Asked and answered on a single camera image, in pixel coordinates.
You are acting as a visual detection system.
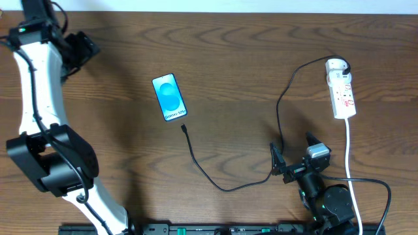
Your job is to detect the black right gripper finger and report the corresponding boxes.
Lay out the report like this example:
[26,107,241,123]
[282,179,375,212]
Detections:
[306,131,322,146]
[270,142,287,176]

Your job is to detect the black USB charging cable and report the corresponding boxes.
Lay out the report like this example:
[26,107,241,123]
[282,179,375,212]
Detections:
[180,54,352,193]

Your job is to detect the blue screen Galaxy smartphone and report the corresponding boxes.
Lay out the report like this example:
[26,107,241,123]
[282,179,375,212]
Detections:
[152,73,188,121]

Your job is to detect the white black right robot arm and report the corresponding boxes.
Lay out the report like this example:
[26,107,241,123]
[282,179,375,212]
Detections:
[270,133,355,234]

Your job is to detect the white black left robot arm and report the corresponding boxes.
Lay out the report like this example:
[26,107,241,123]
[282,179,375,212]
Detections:
[1,0,140,234]

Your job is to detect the white power strip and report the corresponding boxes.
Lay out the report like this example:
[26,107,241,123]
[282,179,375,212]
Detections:
[327,70,357,119]

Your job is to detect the white power strip cord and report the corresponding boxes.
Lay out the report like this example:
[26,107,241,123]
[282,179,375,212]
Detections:
[344,117,364,235]

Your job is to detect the white USB wall charger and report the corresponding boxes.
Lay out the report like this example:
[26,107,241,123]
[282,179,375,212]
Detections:
[325,58,351,80]

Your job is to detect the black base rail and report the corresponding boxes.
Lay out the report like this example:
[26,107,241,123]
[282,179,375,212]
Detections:
[57,223,378,235]

